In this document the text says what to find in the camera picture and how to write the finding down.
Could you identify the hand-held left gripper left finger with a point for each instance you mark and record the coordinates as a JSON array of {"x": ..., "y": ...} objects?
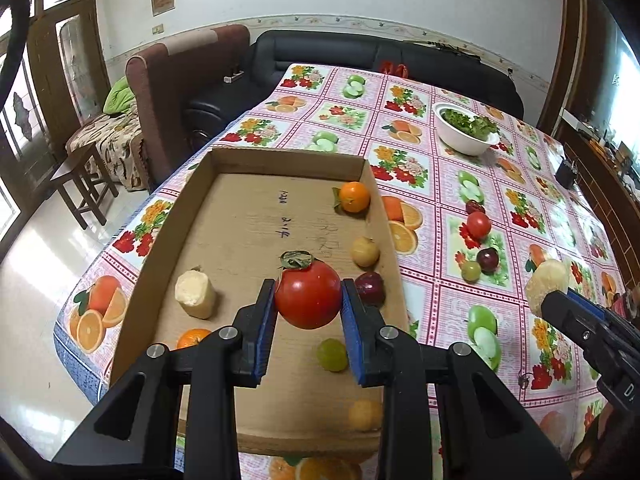
[{"x": 265, "y": 330}]

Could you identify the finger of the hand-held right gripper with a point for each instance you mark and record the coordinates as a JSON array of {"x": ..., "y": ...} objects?
[
  {"x": 565, "y": 315},
  {"x": 587, "y": 300}
]

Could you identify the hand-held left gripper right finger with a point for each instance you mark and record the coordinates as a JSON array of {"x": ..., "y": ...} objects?
[{"x": 350, "y": 335}]

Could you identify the small green fruit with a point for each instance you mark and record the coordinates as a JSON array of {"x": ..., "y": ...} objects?
[
  {"x": 471, "y": 270},
  {"x": 332, "y": 354}
]

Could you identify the pale corn cob piece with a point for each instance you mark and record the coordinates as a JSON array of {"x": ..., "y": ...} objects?
[
  {"x": 547, "y": 280},
  {"x": 195, "y": 296}
]

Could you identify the dark red plum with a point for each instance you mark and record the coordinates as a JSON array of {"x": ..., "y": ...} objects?
[
  {"x": 487, "y": 259},
  {"x": 371, "y": 287},
  {"x": 474, "y": 206}
]

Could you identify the red tomato with leaf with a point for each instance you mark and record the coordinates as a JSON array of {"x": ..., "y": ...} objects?
[{"x": 307, "y": 292}]

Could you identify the small yellow fruit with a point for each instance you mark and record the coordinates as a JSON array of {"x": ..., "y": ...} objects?
[
  {"x": 365, "y": 251},
  {"x": 364, "y": 414}
]

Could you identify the shallow cardboard box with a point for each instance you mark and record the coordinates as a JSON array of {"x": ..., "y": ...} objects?
[{"x": 240, "y": 230}]

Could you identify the orange mandarin with leaf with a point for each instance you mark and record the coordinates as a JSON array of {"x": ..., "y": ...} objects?
[{"x": 354, "y": 196}]

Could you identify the person's right hand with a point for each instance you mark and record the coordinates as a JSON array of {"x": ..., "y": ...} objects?
[{"x": 592, "y": 440}]

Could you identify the small black box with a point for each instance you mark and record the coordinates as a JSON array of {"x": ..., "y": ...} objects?
[{"x": 566, "y": 174}]

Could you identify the wooden cabinet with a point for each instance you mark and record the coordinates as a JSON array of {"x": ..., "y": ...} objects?
[{"x": 600, "y": 170}]

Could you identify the fruit printed tablecloth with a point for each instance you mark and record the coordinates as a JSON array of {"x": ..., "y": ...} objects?
[{"x": 360, "y": 135}]

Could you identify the white bowl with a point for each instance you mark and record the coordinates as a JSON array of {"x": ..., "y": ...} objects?
[{"x": 462, "y": 140}]

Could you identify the green leafy vegetables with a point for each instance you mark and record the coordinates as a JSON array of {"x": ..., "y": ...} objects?
[{"x": 470, "y": 122}]

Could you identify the bright window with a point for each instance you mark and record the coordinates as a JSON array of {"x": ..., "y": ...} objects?
[{"x": 627, "y": 85}]

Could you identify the dark wooden stool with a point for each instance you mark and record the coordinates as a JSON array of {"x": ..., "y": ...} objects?
[{"x": 82, "y": 180}]

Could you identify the floral blanket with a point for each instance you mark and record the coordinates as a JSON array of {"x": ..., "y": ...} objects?
[{"x": 115, "y": 140}]

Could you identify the small white object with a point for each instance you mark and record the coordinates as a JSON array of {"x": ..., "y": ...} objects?
[{"x": 234, "y": 76}]

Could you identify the brown armchair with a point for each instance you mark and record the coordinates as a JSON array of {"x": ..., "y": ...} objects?
[{"x": 175, "y": 75}]

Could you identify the red bag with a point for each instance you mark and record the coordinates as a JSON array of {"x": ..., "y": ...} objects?
[{"x": 395, "y": 67}]

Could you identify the green cushion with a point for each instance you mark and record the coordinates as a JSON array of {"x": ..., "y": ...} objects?
[{"x": 119, "y": 95}]

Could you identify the black leather sofa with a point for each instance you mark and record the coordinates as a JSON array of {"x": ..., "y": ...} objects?
[{"x": 310, "y": 47}]

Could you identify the wooden glass door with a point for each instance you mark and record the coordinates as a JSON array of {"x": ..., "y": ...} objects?
[{"x": 65, "y": 35}]

